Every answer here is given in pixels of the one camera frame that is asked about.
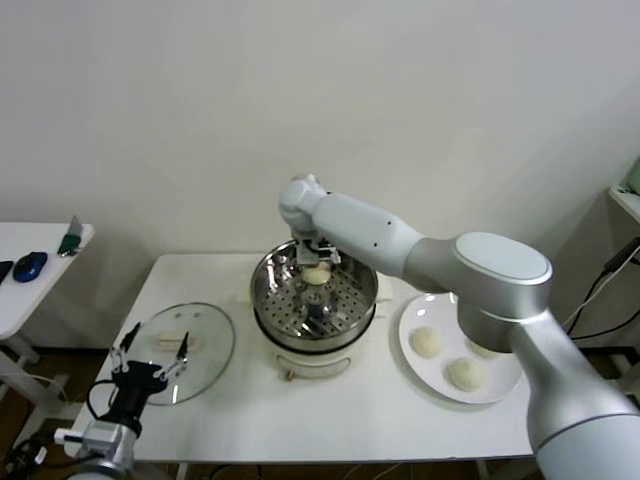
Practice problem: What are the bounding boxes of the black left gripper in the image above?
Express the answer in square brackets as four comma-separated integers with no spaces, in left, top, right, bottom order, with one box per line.
[109,322,191,427]

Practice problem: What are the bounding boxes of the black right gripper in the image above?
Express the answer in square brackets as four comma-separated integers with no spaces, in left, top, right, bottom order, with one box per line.
[299,238,344,267]

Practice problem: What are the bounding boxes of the white steamed baozi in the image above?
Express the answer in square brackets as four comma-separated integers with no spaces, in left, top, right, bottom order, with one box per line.
[446,357,487,391]
[410,327,445,359]
[467,338,501,359]
[302,266,332,287]

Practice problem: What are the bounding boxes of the round glass pot lid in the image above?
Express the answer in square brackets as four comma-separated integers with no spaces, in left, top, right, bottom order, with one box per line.
[119,302,237,406]

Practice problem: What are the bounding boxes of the perforated stainless steel steamer basket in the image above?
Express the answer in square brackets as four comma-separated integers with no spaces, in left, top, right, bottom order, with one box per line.
[249,238,380,354]

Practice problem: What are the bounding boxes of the white electric cooker base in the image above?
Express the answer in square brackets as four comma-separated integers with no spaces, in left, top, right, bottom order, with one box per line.
[235,272,395,385]

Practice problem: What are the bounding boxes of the white side table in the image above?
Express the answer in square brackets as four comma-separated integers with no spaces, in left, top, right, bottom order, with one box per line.
[0,222,96,401]

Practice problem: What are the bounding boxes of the blue computer mouse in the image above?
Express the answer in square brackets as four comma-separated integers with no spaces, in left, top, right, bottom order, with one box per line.
[12,253,49,284]

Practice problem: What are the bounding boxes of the large white round plate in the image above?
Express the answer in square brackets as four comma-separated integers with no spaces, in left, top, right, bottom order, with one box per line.
[398,291,525,405]

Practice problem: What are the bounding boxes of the white shelf desk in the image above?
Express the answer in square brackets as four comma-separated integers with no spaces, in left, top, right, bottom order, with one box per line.
[606,184,640,401]

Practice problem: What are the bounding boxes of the mint green appliance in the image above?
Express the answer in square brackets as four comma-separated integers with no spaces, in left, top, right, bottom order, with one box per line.
[619,154,640,196]

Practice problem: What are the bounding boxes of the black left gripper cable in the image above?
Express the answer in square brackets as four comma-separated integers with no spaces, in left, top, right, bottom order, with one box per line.
[88,379,120,427]

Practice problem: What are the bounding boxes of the white floor cable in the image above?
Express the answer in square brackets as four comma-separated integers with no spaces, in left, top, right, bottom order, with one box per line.
[22,372,70,401]

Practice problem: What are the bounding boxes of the green handled scraper tool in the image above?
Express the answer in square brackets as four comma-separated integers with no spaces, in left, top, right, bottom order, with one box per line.
[56,215,85,259]

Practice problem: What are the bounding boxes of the black floor cable bundle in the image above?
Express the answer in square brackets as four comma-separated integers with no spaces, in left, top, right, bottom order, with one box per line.
[8,433,51,480]

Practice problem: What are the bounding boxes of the white wall cable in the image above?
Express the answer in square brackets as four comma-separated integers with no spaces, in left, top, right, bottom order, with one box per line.
[562,269,617,334]

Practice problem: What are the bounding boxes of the thin black wall cable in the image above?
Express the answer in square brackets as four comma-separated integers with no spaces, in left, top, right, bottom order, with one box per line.
[569,307,640,342]

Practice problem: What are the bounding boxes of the black power cable with plug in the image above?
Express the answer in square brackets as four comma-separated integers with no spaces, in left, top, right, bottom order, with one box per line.
[562,237,640,341]

